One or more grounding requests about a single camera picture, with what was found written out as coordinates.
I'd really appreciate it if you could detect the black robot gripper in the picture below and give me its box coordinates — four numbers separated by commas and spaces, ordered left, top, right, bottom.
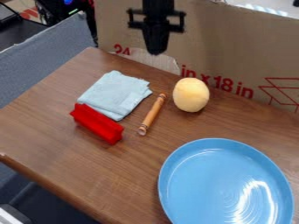
126, 0, 186, 54

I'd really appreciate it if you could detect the light blue cloth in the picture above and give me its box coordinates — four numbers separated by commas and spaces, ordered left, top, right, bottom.
78, 71, 152, 121

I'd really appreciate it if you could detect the red plastic block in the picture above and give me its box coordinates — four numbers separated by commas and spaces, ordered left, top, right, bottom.
70, 103, 124, 144

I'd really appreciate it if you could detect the yellow potato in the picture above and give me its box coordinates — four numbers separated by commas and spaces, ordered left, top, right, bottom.
172, 78, 210, 113

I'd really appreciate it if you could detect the orange crayon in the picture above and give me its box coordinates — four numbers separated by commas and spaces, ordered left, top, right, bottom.
138, 93, 167, 136

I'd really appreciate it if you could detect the black equipment in background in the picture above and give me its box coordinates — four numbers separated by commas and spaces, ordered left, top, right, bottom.
34, 0, 99, 44

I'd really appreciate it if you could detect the grey fabric panel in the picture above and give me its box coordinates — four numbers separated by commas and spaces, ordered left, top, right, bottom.
0, 13, 95, 109

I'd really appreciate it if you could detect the blue round plate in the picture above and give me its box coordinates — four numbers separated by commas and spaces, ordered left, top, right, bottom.
158, 138, 295, 224

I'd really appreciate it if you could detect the brown cardboard box wall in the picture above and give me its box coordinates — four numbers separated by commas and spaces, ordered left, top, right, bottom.
95, 0, 299, 115

